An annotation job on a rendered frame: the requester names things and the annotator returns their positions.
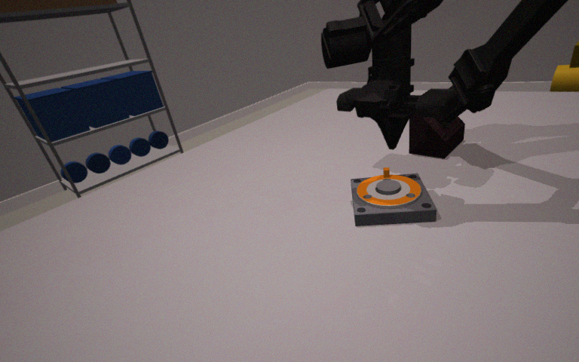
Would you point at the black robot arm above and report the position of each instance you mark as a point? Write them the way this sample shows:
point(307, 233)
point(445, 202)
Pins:
point(476, 76)

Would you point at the orange and white round plate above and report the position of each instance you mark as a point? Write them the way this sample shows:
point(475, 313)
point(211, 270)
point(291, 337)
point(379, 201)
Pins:
point(409, 188)

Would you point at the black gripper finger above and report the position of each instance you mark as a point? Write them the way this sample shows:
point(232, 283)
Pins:
point(398, 123)
point(385, 127)

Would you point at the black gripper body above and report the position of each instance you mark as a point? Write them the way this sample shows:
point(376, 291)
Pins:
point(435, 103)

